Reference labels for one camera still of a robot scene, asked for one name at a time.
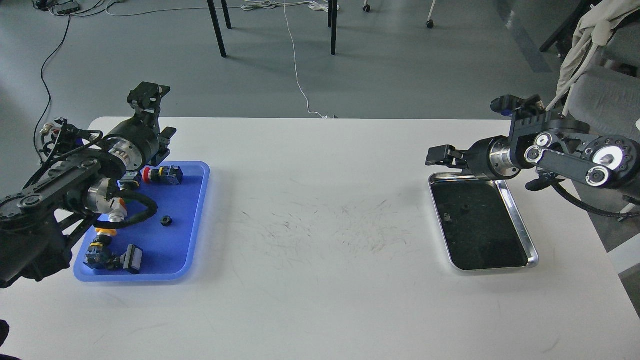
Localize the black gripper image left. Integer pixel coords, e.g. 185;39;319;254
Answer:
104;82;178;171

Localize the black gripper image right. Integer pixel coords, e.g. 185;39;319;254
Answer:
425;136;521;181

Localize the black robot arm image left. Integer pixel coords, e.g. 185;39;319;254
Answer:
1;82;176;289

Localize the silver metal tray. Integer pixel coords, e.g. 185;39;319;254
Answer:
428;172;540;274

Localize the blue plastic tray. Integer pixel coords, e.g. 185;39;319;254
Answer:
73;161;210;282

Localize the black table leg left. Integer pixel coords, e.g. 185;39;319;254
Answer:
206;0;233;59

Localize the black table leg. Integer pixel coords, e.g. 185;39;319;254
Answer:
206;0;233;59
327;0;339;56

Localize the black white relay block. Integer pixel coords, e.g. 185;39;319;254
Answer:
122;244;144;275

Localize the grey chair with beige cloth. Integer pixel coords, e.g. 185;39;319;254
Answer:
546;0;640;141

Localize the black table leg right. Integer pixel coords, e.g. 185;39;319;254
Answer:
327;0;339;56

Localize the red button blue switch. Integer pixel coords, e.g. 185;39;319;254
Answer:
141;165;184;186

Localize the green button switch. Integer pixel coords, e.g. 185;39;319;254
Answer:
118;171;142;191

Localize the black floor cable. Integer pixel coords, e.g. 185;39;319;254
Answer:
30;0;121;161

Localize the yellow button switch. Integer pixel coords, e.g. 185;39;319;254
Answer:
83;228;124;271

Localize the white floor cable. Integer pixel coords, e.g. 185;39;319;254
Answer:
240;0;341;120

